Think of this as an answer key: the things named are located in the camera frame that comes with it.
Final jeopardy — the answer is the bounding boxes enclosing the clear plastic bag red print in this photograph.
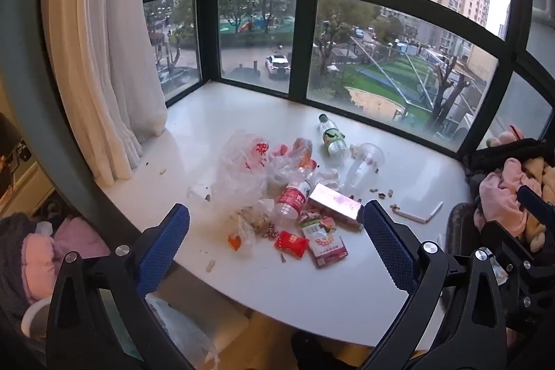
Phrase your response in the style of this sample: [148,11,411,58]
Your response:
[212,129,314,223]

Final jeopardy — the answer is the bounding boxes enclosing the brown fuzzy cloth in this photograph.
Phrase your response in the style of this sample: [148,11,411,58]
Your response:
[446,203,482,262]

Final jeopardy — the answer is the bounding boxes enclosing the clear plastic wrapper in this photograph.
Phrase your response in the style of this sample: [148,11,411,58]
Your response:
[187,184,213,201]

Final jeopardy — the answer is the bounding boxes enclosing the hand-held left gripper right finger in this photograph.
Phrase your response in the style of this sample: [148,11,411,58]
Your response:
[362,200,508,370]

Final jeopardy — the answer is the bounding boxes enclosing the green label plastic bottle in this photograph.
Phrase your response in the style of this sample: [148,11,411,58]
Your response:
[318,113,351,157]

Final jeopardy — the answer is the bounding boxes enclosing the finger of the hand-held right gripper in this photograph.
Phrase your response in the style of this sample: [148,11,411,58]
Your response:
[479,220,555,334]
[517,185,555,223]

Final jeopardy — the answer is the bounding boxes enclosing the clear plastic bin bag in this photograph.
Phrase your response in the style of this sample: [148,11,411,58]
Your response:
[145,292,217,370]

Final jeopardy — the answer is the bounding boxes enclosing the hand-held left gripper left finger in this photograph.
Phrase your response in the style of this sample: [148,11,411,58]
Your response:
[45,203,191,370]

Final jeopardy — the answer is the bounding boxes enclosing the crumpled white tissue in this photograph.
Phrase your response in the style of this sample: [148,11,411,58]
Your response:
[318,168,343,189]

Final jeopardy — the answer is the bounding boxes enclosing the red label water bottle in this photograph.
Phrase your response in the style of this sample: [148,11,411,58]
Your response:
[274,173,317,221]

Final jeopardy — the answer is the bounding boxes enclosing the white sheer curtain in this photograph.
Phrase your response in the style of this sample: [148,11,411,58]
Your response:
[41,0,170,189]

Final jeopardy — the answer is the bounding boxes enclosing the pink fleece garment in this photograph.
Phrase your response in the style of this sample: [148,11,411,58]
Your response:
[22,216,111,306]

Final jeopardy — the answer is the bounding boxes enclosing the scattered peanuts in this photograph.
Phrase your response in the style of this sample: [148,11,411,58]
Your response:
[368,168,400,211]

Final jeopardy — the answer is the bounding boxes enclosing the black fabric bag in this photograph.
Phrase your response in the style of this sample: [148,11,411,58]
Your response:
[462,138,555,184]

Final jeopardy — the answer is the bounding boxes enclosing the white cigarette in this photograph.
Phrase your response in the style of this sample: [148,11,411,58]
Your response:
[392,201,444,224]

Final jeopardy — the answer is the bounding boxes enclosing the red candy packet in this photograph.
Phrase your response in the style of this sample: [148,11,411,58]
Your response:
[274,230,309,253]

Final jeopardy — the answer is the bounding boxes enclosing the clear plastic cup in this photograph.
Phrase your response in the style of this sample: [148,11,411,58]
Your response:
[342,142,386,193]

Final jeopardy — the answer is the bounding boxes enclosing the pink cardboard box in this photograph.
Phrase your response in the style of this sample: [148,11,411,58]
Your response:
[307,182,362,223]

